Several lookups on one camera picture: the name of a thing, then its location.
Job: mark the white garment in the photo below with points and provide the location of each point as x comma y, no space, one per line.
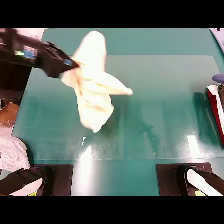
11,153

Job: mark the blue garment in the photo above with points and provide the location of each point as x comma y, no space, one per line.
219,78

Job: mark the cream garment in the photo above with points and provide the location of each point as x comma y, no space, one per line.
93,86

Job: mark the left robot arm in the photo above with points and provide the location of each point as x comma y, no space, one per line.
50,60

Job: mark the red garment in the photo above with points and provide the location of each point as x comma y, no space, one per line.
216,106

